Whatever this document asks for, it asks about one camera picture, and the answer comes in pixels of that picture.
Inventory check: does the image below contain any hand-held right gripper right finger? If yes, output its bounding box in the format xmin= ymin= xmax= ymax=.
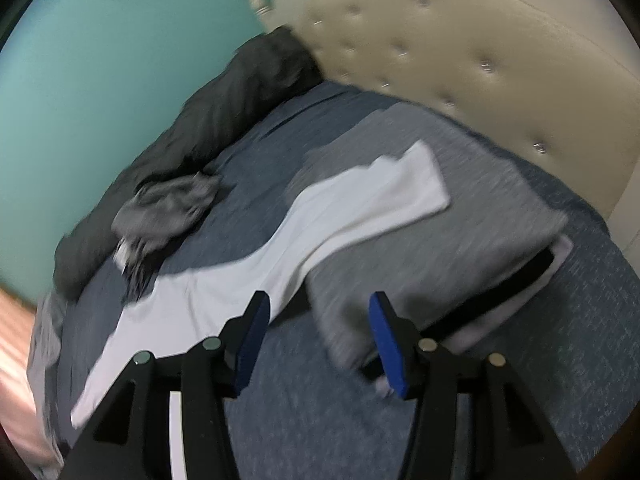
xmin=369 ymin=291 xmax=576 ymax=480

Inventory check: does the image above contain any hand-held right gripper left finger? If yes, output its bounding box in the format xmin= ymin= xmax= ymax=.
xmin=62 ymin=290 xmax=271 ymax=480

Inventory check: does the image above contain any white long-sleeve shirt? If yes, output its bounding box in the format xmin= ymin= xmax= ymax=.
xmin=70 ymin=140 xmax=451 ymax=480

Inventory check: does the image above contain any white garment with black trim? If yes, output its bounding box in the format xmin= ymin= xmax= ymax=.
xmin=114 ymin=240 xmax=136 ymax=268

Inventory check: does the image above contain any crumpled grey sweatshirt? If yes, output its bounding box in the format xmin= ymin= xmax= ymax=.
xmin=112 ymin=172 xmax=223 ymax=256

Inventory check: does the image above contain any bed with blue sheet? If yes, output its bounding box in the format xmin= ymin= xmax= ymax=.
xmin=47 ymin=80 xmax=640 ymax=480

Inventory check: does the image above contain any light grey blanket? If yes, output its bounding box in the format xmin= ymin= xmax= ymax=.
xmin=25 ymin=290 xmax=68 ymax=471

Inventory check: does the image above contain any dark grey rolled duvet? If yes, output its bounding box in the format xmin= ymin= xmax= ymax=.
xmin=52 ymin=25 xmax=323 ymax=298

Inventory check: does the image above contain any cream tufted headboard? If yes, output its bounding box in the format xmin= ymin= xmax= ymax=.
xmin=240 ymin=0 xmax=640 ymax=221

